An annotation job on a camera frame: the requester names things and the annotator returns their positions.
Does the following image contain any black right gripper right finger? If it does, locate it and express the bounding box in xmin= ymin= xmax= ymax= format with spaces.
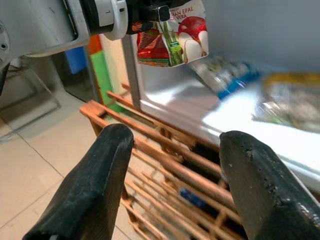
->
xmin=219 ymin=130 xmax=320 ymax=240

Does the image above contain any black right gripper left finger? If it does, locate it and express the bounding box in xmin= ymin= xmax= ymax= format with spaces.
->
xmin=22 ymin=123 xmax=135 ymax=240

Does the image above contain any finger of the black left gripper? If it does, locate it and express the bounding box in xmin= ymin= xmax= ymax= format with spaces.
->
xmin=149 ymin=4 xmax=171 ymax=23

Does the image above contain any red and white juice carton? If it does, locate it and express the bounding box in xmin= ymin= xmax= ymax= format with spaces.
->
xmin=136 ymin=0 xmax=210 ymax=68

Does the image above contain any grey fridge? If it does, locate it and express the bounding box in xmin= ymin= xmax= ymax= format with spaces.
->
xmin=121 ymin=0 xmax=320 ymax=193

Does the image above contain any green and orange panel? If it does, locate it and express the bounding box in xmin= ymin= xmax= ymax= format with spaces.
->
xmin=87 ymin=34 xmax=121 ymax=112

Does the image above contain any blue bin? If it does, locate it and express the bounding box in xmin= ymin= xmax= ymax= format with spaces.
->
xmin=64 ymin=46 xmax=88 ymax=75

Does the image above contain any small blue object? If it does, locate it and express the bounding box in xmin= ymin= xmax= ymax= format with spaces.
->
xmin=178 ymin=187 xmax=208 ymax=211

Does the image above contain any wooden slatted pallet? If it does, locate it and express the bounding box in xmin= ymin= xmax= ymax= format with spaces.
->
xmin=79 ymin=82 xmax=251 ymax=240

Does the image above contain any blue and white food packet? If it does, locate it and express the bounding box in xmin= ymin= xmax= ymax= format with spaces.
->
xmin=191 ymin=56 xmax=262 ymax=100

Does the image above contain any yellow and clear food packet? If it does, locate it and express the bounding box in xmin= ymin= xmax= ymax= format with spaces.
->
xmin=252 ymin=71 xmax=320 ymax=133

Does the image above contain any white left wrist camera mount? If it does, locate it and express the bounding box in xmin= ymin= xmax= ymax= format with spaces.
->
xmin=98 ymin=0 xmax=129 ymax=41

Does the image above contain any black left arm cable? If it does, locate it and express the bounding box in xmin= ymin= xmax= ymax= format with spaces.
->
xmin=0 ymin=62 xmax=11 ymax=97

